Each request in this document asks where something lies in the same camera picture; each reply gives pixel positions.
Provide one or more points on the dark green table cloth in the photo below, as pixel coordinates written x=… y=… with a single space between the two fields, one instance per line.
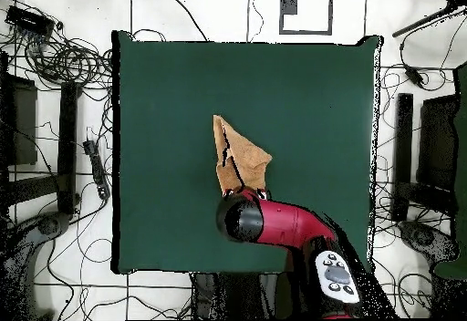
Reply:
x=164 y=116

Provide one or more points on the green cloth sheet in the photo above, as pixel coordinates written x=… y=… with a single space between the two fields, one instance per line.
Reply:
x=461 y=153

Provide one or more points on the black power adapter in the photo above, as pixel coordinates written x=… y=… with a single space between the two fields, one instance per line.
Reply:
x=414 y=76

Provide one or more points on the dark floor tape frame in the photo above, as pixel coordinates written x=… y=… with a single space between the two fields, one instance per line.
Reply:
x=306 y=33

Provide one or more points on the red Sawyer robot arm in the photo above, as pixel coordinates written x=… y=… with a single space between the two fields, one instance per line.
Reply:
x=288 y=222

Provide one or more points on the grey floor plate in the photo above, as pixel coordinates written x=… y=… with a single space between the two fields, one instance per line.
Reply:
x=290 y=4

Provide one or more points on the tan terry towel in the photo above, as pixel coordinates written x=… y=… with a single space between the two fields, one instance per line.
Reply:
x=248 y=157

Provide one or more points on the black network switch box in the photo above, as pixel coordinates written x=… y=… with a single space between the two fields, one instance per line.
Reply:
x=29 y=20

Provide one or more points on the black upright frame beam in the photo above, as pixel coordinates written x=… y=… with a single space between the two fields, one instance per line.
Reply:
x=67 y=146
x=404 y=153

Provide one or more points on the black power strip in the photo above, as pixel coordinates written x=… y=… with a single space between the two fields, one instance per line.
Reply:
x=96 y=167

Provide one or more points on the dark curved stand foot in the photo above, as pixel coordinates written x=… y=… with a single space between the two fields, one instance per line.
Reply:
x=47 y=224
x=423 y=237

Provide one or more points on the black cabinet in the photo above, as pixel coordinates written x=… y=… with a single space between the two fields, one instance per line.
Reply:
x=22 y=124
x=437 y=142

